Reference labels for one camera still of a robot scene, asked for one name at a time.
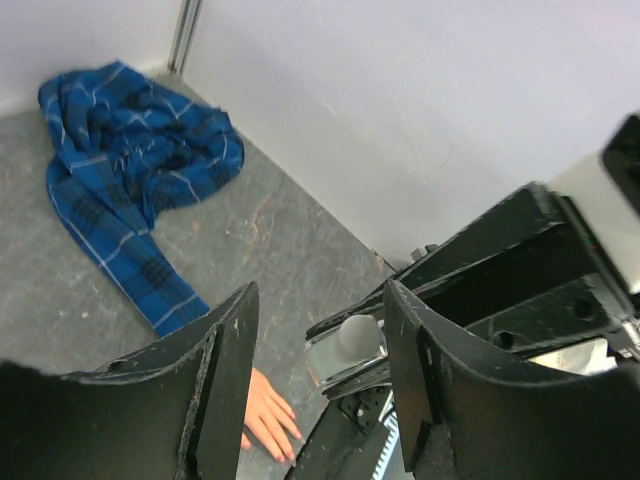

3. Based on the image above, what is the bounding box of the mannequin hand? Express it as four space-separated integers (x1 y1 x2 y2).
244 368 303 463

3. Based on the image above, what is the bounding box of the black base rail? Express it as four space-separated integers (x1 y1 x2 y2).
285 386 395 480

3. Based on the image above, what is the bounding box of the aluminium corner post right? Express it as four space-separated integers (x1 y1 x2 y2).
167 0 204 75

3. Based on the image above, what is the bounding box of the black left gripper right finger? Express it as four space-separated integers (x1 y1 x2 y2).
384 281 639 479

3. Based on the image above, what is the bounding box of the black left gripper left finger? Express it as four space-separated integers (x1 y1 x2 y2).
1 283 259 479

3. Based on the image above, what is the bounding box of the light blue cable duct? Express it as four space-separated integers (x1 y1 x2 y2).
371 410 403 480

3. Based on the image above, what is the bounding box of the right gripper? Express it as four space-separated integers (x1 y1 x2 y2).
305 182 640 401

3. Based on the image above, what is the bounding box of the blue plaid shirt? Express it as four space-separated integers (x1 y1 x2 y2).
38 61 245 337

